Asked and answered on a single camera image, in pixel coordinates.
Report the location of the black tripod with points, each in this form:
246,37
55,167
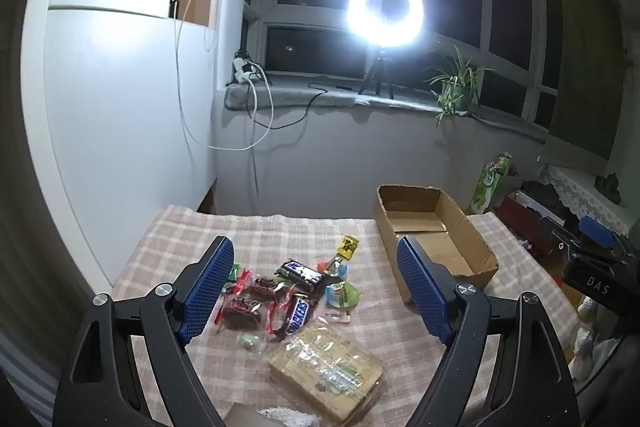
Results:
381,72

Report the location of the clear cracker packet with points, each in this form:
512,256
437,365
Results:
325,367

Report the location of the brown chocolate bar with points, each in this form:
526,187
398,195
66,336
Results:
300,274
295,314

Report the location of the red candy wrapper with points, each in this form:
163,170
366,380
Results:
274,317

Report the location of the white lace cloth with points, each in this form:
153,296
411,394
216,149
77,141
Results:
575,192

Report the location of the red candy stick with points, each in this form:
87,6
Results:
243,281

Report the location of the small pale green candy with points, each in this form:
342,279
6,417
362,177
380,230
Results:
248,341

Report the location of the green square candy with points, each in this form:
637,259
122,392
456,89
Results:
234,272

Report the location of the green printed bag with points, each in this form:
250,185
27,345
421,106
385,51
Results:
487,187

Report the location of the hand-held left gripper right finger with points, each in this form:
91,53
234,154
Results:
422,292

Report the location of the white power strip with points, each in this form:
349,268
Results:
242,69

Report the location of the orange snack packet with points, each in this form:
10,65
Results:
325,266

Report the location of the plaid tablecloth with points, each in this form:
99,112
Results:
300,232

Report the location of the blue jelly cup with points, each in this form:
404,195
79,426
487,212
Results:
340,271

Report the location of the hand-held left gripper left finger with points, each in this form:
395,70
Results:
207,287

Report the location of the cardboard box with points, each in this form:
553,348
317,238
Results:
450,227

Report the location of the potted spider plant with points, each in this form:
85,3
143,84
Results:
455,92

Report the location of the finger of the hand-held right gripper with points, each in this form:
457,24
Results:
596,229

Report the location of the red date packet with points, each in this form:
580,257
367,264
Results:
242,312
262,285

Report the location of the dark figurine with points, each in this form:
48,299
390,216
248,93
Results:
607,186

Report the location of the yellow candy wrapper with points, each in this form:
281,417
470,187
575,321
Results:
346,247

